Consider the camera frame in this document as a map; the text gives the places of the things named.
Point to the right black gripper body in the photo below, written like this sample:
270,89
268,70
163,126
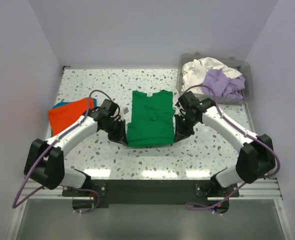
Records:
184,128

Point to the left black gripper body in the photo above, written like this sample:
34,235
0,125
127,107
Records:
115,128

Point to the green t shirt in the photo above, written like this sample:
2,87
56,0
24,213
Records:
152,120

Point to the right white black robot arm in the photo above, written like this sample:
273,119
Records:
256,156

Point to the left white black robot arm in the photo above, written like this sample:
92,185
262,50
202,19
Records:
45,162

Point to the white crumpled t shirt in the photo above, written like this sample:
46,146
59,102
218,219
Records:
194,72

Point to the lavender crumpled t shirt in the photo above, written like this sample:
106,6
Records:
222,85

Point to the folded orange t shirt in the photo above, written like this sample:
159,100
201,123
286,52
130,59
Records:
65,115

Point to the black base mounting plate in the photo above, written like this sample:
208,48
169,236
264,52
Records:
193,194

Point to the folded blue t shirt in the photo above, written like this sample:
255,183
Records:
60,103

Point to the clear plastic bin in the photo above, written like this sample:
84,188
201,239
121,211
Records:
239,65

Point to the aluminium frame rail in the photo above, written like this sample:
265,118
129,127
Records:
262,189

